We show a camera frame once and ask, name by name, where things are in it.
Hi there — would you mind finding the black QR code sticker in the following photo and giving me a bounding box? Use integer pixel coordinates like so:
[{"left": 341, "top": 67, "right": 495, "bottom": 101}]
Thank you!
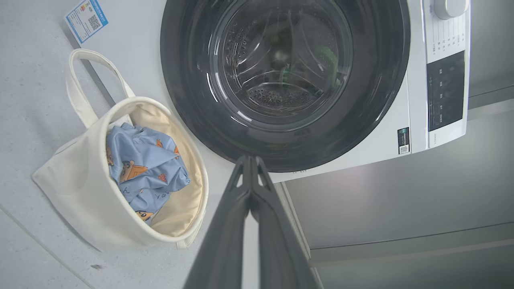
[{"left": 397, "top": 127, "right": 410, "bottom": 155}]

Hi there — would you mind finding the white washing machine dial knob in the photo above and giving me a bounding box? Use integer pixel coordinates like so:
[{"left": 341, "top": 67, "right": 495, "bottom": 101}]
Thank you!
[{"left": 434, "top": 0, "right": 470, "bottom": 20}]

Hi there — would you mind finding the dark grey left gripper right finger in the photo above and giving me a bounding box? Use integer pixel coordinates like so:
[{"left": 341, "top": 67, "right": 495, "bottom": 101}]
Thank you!
[{"left": 251, "top": 156, "right": 320, "bottom": 289}]

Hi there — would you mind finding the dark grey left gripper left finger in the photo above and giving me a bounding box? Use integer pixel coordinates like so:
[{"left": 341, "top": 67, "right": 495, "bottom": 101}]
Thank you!
[{"left": 183, "top": 155, "right": 252, "bottom": 289}]

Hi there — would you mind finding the washing machine glass door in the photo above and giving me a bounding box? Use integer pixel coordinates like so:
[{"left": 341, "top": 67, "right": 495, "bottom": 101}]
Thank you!
[{"left": 160, "top": 0, "right": 411, "bottom": 173}]

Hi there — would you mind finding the cream canvas laundry basket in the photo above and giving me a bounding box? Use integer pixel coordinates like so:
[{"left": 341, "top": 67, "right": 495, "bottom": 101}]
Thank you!
[{"left": 32, "top": 48, "right": 209, "bottom": 251}]

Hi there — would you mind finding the white front-load washing machine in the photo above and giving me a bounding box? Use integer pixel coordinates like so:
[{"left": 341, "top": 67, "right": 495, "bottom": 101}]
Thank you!
[{"left": 60, "top": 0, "right": 471, "bottom": 183}]

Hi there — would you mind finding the blue bear print garment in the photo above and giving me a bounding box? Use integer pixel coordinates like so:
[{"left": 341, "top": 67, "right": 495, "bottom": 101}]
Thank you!
[
  {"left": 106, "top": 122, "right": 191, "bottom": 194},
  {"left": 120, "top": 183, "right": 179, "bottom": 223}
]

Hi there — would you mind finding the blue energy label sticker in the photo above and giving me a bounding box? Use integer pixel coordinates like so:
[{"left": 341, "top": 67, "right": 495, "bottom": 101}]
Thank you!
[{"left": 65, "top": 0, "right": 109, "bottom": 44}]

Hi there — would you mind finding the black washing machine display panel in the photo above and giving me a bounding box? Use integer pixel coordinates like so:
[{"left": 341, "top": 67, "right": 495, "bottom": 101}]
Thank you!
[{"left": 426, "top": 50, "right": 466, "bottom": 132}]

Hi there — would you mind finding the stainless steel washing machine drum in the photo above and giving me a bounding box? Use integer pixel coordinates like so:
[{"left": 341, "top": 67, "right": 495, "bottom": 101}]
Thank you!
[{"left": 219, "top": 0, "right": 354, "bottom": 118}]

